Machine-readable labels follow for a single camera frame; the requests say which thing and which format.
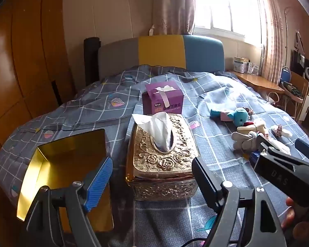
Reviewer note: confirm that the pink white fluffy towel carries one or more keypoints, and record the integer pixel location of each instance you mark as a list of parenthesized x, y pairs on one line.
[(247, 140)]

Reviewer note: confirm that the pink patterned curtain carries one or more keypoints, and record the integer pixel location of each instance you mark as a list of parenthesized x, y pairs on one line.
[(175, 5), (273, 30)]

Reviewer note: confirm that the small white plush toy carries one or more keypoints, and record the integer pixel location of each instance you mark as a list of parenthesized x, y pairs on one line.
[(280, 131)]

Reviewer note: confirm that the grey checked quilt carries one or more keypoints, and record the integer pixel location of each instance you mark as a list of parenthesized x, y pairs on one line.
[(92, 103)]

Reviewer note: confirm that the clear plastic containers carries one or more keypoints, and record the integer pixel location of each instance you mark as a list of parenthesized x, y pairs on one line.
[(253, 68)]

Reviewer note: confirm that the black rolled mat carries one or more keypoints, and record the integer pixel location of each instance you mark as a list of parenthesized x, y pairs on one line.
[(91, 61)]

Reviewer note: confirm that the person's right hand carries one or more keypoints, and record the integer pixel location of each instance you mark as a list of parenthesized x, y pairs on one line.
[(292, 218)]

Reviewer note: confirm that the black monitor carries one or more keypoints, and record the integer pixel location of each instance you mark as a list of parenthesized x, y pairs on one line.
[(297, 60)]

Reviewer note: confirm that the wooden wardrobe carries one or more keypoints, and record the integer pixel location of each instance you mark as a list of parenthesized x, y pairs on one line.
[(28, 56)]

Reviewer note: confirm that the purple cardboard tissue box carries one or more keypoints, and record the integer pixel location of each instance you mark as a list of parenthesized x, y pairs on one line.
[(170, 100)]

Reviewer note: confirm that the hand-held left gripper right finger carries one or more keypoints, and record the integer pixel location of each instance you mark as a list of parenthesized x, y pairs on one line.
[(206, 182)]

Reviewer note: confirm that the wooden bedside desk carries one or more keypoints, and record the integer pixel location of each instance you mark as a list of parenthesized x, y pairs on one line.
[(257, 81)]

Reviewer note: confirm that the grey yellow blue headboard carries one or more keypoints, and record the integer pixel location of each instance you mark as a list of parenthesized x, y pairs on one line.
[(159, 51)]

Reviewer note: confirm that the bright window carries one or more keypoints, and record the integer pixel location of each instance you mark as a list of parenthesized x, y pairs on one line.
[(221, 5)]

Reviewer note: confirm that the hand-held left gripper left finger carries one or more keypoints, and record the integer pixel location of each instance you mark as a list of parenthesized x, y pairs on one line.
[(97, 185)]

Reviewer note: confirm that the gold metal tin box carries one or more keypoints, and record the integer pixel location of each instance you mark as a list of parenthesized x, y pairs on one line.
[(67, 146)]

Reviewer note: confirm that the white sponge block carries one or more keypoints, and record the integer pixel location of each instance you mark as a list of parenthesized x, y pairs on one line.
[(279, 148)]

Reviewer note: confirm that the wooden side cabinet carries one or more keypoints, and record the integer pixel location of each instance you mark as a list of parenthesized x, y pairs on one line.
[(300, 82)]

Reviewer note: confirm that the blue chair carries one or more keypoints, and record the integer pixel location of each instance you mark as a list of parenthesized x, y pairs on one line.
[(285, 75)]

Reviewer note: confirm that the white facial tissue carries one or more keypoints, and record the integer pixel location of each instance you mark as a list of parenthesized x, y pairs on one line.
[(157, 126)]

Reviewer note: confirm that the blue plush doll pink dress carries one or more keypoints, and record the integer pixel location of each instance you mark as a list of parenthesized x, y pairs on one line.
[(240, 115)]

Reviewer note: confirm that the ornate gold tissue box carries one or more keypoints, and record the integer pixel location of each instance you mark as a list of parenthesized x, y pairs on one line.
[(159, 167)]

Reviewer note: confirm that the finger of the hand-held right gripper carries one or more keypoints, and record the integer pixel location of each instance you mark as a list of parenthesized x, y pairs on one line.
[(306, 148), (264, 141)]

